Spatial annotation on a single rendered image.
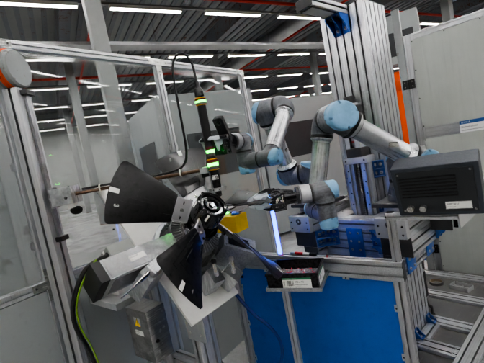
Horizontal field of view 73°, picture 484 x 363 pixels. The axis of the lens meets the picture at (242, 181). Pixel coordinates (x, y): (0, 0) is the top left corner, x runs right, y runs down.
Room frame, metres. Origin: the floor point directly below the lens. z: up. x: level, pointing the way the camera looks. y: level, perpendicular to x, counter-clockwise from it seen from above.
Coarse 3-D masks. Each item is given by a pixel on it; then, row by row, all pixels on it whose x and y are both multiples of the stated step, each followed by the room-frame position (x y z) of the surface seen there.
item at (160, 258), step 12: (192, 228) 1.08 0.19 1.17; (180, 240) 1.00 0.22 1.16; (192, 240) 1.05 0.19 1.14; (168, 252) 0.93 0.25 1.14; (180, 252) 0.97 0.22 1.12; (192, 252) 1.03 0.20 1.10; (168, 264) 0.91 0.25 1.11; (180, 264) 0.95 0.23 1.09; (192, 264) 1.01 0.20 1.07; (168, 276) 0.90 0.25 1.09; (180, 276) 0.93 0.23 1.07; (192, 276) 0.99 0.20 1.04; (192, 300) 0.94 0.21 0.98
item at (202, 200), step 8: (208, 192) 1.22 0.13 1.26; (200, 200) 1.17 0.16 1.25; (208, 200) 1.20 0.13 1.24; (216, 200) 1.22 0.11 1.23; (192, 208) 1.19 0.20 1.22; (200, 208) 1.15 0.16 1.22; (208, 208) 1.16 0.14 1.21; (216, 208) 1.19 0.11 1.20; (224, 208) 1.20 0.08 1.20; (192, 216) 1.18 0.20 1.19; (200, 216) 1.16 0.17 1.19; (216, 216) 1.15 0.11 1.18; (184, 224) 1.20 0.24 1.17; (192, 224) 1.20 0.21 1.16; (208, 224) 1.17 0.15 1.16; (216, 224) 1.19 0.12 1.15; (208, 232) 1.22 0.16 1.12; (216, 232) 1.24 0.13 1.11
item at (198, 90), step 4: (196, 84) 1.29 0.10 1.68; (196, 88) 1.28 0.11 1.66; (200, 88) 1.29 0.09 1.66; (196, 92) 1.28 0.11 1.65; (200, 92) 1.28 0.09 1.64; (196, 96) 1.31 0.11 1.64; (200, 96) 1.32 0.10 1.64; (212, 172) 1.28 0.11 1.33; (216, 172) 1.28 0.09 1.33; (212, 176) 1.28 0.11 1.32; (216, 176) 1.28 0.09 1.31; (212, 180) 1.28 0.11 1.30; (216, 180) 1.28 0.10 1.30; (216, 184) 1.28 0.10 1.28; (220, 184) 1.29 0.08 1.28; (216, 192) 1.29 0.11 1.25; (220, 192) 1.29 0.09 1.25
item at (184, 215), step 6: (180, 198) 1.18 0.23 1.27; (180, 204) 1.18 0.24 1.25; (186, 204) 1.19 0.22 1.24; (174, 210) 1.17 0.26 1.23; (186, 210) 1.19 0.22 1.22; (174, 216) 1.17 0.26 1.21; (180, 216) 1.18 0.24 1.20; (186, 216) 1.19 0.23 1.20; (180, 222) 1.18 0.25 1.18; (186, 222) 1.19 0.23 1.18
